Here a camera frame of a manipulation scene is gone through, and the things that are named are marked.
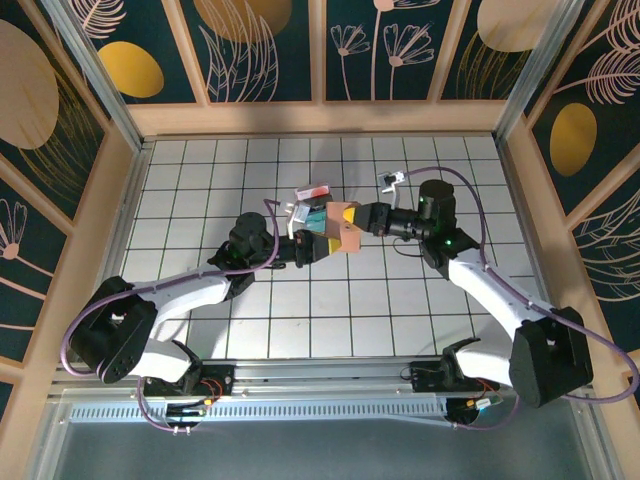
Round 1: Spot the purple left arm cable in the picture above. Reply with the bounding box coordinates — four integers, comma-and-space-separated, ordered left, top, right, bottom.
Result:
59, 198, 281, 435

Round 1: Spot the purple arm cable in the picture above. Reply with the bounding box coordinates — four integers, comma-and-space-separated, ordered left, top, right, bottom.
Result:
59, 198, 281, 435
404, 166, 640, 432

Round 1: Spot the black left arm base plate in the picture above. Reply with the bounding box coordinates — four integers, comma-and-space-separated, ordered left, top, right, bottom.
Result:
143, 364, 236, 401

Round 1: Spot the teal card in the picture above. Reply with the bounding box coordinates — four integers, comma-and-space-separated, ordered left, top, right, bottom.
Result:
305, 208, 329, 234

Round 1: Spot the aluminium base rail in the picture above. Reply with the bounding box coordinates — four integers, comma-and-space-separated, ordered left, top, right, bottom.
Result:
49, 360, 594, 402

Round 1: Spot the aluminium side rail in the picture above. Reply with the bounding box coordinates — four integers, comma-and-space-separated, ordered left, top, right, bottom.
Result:
74, 139, 154, 362
494, 137, 579, 356

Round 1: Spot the clear acrylic card box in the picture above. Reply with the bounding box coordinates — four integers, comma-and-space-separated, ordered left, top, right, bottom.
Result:
294, 182, 332, 235

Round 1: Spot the slotted grey cable duct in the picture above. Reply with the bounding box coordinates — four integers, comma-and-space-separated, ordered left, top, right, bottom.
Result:
68, 402, 454, 426

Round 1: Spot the tan leather card holder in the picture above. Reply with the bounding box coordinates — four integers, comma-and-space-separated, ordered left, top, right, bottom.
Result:
322, 199, 364, 255

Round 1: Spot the aluminium corner post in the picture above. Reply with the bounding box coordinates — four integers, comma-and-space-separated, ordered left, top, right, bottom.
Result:
47, 0, 149, 151
492, 0, 589, 144

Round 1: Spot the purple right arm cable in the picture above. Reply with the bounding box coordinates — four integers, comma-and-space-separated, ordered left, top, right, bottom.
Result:
404, 166, 640, 432

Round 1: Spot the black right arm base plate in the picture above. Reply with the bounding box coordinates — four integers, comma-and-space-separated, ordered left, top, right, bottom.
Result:
409, 360, 501, 396

